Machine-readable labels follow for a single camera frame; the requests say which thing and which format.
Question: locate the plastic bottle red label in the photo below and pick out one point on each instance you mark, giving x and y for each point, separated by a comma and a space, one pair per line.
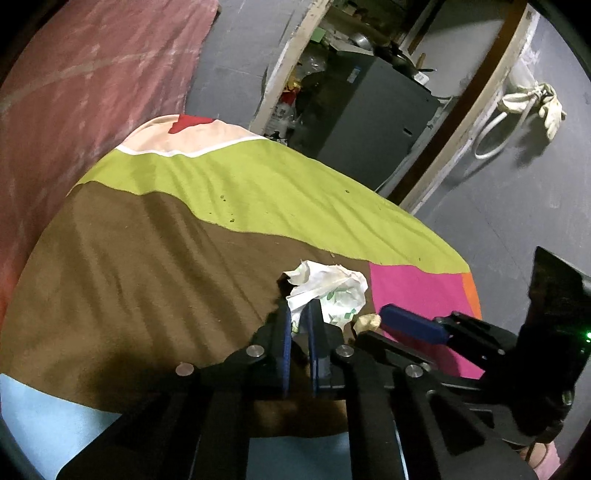
282, 115

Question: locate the green-printed paper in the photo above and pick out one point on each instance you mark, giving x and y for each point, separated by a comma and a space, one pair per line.
332, 286

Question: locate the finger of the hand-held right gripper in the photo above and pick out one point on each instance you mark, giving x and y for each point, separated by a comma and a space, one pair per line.
392, 350
411, 321

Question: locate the metal pot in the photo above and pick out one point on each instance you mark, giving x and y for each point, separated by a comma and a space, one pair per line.
359, 41

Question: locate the grey metal cabinet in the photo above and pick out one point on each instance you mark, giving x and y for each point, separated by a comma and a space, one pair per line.
369, 120

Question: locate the small peach-coloured scrap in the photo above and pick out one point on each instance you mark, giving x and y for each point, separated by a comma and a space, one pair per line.
367, 322

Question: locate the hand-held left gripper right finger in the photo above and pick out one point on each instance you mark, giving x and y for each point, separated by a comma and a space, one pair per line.
316, 355

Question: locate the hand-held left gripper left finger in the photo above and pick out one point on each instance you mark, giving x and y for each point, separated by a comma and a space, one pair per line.
286, 360

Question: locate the wooden door frame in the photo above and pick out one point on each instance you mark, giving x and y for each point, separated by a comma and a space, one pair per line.
288, 60

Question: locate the white hanging cloth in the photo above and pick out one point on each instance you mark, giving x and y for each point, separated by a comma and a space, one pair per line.
551, 110

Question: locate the green foam block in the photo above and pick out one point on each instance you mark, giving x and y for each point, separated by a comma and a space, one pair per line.
319, 34

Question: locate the multicoloured patchwork blanket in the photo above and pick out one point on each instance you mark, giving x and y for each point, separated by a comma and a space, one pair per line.
161, 254

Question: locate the person's right hand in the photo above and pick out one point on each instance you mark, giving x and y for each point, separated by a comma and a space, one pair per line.
542, 459

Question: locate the black frying pan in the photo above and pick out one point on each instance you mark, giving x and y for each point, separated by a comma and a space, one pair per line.
401, 62

